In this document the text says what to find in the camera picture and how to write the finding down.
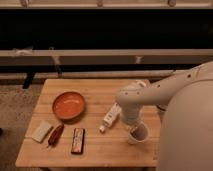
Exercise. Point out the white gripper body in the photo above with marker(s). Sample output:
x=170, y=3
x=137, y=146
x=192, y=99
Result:
x=130, y=115

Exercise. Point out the white ceramic cup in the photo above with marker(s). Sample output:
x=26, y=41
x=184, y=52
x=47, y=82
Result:
x=138, y=134

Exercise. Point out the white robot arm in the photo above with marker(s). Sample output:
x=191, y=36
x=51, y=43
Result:
x=186, y=135

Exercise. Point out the wooden table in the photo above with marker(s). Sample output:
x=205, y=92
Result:
x=100, y=150

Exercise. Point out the orange bowl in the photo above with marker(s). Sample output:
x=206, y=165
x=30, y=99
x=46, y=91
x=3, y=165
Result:
x=68, y=105

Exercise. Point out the red sausage snack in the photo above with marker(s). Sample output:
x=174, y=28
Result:
x=56, y=134

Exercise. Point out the white sponge block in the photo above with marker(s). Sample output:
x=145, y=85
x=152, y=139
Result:
x=41, y=131

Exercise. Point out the grey metal rail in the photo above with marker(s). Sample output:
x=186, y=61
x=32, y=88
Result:
x=104, y=57

